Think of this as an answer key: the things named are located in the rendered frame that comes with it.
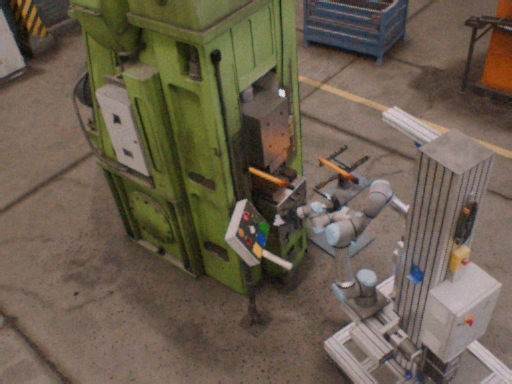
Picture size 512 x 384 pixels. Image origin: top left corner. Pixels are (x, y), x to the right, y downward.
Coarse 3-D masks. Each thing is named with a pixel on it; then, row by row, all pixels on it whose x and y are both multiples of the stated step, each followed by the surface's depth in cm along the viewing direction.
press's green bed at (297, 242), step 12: (300, 228) 437; (288, 240) 425; (300, 240) 451; (276, 252) 427; (288, 252) 450; (300, 252) 455; (264, 264) 451; (276, 264) 439; (300, 264) 463; (276, 276) 451; (288, 276) 452
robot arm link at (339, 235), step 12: (336, 228) 295; (348, 228) 295; (336, 240) 295; (348, 240) 298; (336, 252) 304; (348, 252) 304; (336, 264) 310; (348, 264) 308; (348, 276) 311; (336, 288) 316; (348, 288) 313
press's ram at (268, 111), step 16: (256, 96) 359; (272, 96) 357; (256, 112) 345; (272, 112) 347; (256, 128) 346; (272, 128) 354; (288, 128) 371; (256, 144) 356; (272, 144) 362; (288, 144) 379; (256, 160) 366; (272, 160) 369
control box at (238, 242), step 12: (240, 204) 355; (240, 216) 344; (252, 216) 355; (228, 228) 342; (240, 228) 339; (228, 240) 336; (240, 240) 336; (252, 240) 346; (240, 252) 341; (252, 252) 342; (252, 264) 347
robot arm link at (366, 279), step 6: (360, 270) 322; (366, 270) 323; (360, 276) 319; (366, 276) 319; (372, 276) 319; (360, 282) 318; (366, 282) 316; (372, 282) 316; (360, 288) 317; (366, 288) 318; (372, 288) 320; (360, 294) 320; (366, 294) 323; (372, 294) 324
